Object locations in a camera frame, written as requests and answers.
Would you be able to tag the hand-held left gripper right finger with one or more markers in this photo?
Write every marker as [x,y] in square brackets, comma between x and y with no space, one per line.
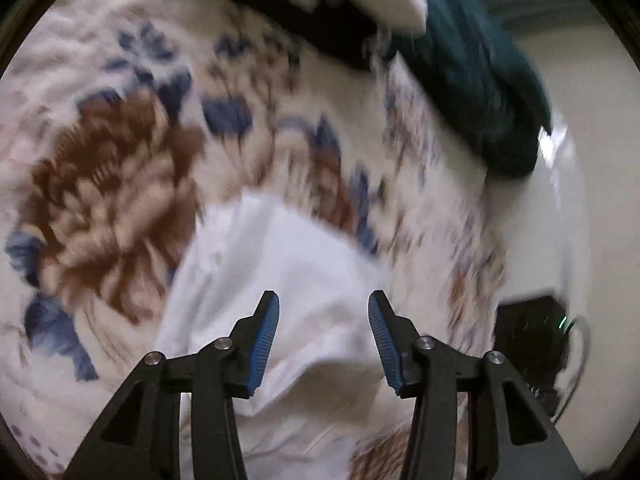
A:
[385,345]

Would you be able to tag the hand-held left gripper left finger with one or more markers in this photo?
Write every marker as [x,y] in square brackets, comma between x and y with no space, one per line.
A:
[262,345]

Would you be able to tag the white t-shirt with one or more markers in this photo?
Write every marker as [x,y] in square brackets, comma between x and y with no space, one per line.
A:
[300,310]

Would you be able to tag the white headboard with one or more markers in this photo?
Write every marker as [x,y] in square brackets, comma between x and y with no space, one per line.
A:
[550,220]

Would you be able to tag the floral bed blanket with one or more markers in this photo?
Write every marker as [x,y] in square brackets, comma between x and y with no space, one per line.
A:
[125,185]

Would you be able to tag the teal duvet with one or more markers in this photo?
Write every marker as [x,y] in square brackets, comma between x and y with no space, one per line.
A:
[475,75]

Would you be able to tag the folded black garment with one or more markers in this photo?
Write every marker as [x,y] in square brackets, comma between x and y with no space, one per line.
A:
[300,10]

